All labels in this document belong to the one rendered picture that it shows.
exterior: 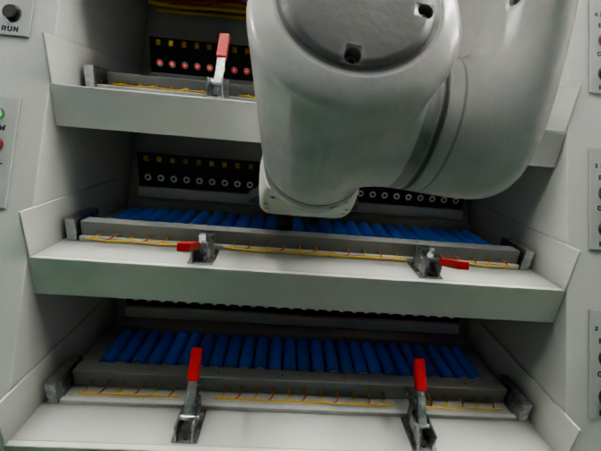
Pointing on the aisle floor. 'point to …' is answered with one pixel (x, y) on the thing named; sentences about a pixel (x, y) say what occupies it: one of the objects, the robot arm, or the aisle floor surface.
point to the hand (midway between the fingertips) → (300, 210)
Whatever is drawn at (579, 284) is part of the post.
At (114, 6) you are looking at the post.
